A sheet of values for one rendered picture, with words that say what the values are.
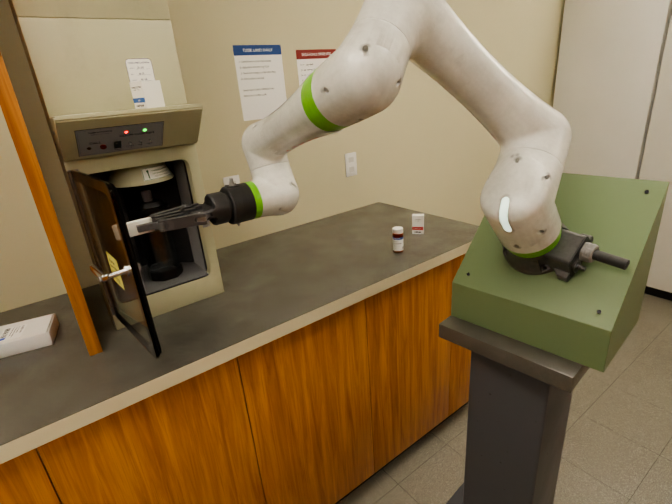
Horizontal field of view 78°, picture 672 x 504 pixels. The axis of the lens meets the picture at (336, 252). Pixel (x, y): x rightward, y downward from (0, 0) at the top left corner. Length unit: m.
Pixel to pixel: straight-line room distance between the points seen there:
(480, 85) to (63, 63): 0.91
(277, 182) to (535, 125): 0.57
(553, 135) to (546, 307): 0.36
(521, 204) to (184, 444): 0.99
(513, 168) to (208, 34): 1.24
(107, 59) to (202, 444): 1.00
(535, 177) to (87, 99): 1.01
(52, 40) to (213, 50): 0.70
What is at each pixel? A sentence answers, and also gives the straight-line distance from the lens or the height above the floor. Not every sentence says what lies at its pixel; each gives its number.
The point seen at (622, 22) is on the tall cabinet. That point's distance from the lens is 3.42.
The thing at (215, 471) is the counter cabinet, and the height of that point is 0.56.
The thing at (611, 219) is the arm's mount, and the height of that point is 1.21.
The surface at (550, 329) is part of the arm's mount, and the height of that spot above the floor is 1.00.
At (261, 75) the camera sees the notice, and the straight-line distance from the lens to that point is 1.83.
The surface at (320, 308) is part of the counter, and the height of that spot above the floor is 0.94.
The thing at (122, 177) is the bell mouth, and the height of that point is 1.34.
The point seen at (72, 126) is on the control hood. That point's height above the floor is 1.49.
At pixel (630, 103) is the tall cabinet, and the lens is 3.38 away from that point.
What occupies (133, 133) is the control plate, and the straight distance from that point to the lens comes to 1.14.
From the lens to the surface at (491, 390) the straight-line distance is 1.21.
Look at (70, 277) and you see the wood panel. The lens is 1.15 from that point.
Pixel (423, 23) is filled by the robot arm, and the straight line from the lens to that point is 0.80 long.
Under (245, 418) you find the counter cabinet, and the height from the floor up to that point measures 0.68.
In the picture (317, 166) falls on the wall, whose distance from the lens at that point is 1.97.
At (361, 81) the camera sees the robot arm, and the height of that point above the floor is 1.53.
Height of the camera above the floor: 1.52
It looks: 22 degrees down
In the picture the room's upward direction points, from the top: 5 degrees counter-clockwise
